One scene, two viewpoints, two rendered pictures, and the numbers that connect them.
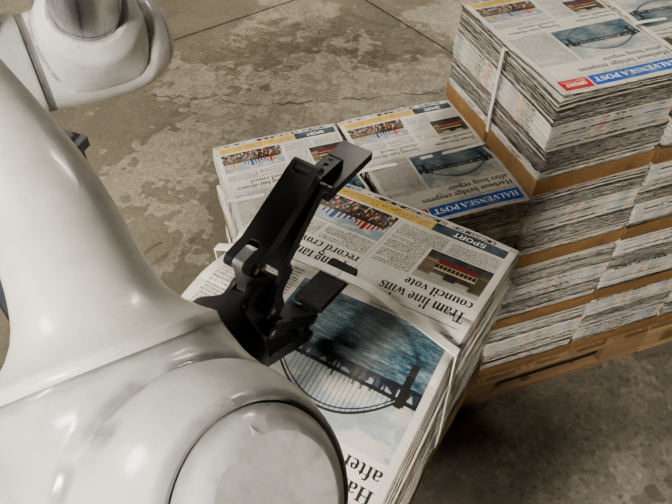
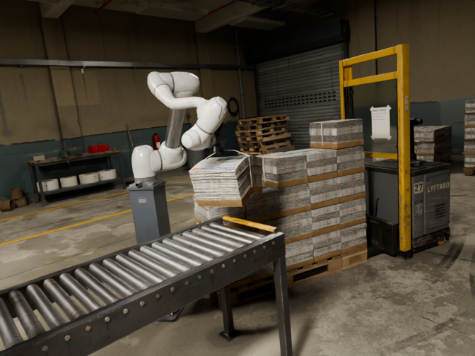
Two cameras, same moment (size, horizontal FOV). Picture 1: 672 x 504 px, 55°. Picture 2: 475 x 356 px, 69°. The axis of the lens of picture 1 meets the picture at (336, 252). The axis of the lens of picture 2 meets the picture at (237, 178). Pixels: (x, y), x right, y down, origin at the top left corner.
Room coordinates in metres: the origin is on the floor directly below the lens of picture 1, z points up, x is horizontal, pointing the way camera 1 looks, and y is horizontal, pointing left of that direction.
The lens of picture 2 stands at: (-1.62, 0.12, 1.42)
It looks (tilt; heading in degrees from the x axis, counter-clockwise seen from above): 10 degrees down; 355
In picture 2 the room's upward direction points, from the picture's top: 6 degrees counter-clockwise
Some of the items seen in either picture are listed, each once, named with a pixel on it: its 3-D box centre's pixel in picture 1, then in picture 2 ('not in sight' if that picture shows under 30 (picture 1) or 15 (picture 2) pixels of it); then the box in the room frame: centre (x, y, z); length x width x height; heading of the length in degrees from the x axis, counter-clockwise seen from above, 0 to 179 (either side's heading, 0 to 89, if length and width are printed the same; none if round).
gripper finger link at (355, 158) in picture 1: (336, 169); not in sight; (0.41, 0.00, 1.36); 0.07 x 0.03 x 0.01; 148
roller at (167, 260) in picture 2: not in sight; (165, 260); (-0.04, 0.37, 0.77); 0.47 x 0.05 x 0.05; 36
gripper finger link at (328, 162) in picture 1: (319, 167); not in sight; (0.39, 0.01, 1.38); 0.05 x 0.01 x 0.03; 148
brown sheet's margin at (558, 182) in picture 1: (543, 120); (280, 179); (1.17, -0.46, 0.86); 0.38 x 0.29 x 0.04; 20
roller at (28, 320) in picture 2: not in sight; (25, 315); (-0.39, 0.84, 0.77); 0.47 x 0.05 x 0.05; 36
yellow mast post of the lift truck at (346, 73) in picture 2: not in sight; (348, 148); (1.81, -1.33, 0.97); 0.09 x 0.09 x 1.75; 19
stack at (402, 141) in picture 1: (461, 267); (271, 234); (1.13, -0.33, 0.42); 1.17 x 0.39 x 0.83; 109
